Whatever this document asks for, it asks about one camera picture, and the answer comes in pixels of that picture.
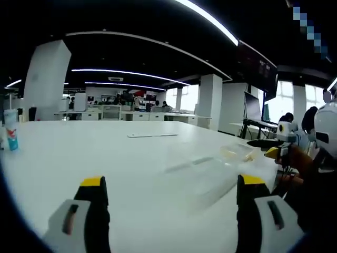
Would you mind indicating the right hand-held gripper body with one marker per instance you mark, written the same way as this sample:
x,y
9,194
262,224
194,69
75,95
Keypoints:
x,y
287,131

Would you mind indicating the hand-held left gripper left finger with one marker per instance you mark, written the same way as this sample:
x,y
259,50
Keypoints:
x,y
79,221

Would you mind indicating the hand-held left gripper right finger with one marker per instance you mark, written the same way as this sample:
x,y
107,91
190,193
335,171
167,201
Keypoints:
x,y
266,221

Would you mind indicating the clear plastic bag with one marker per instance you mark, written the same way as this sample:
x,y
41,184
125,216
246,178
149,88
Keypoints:
x,y
210,179

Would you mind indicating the person's right hand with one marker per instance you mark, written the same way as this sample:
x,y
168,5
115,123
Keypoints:
x,y
298,159

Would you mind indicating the black stand table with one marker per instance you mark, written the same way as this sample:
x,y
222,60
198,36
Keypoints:
x,y
259,124

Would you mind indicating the dark computer monitor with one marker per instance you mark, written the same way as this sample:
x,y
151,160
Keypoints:
x,y
252,105

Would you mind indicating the large hanging dark screen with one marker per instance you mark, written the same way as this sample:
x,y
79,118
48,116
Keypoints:
x,y
256,68

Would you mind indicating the flat white board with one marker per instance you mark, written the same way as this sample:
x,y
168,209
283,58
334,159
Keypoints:
x,y
152,135

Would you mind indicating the white and blue paper cup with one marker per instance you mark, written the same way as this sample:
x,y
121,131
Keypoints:
x,y
11,131

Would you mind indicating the black container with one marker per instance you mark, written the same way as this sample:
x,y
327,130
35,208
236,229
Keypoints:
x,y
32,114

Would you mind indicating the white tall appliance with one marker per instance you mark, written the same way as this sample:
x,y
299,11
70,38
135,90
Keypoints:
x,y
80,101

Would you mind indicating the row of white cabinets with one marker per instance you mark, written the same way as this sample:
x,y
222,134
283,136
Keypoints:
x,y
137,116

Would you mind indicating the long ceiling light strip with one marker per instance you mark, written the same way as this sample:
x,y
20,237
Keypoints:
x,y
126,72
210,19

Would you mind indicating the ceiling air vent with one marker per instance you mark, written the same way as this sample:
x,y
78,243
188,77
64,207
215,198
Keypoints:
x,y
115,78

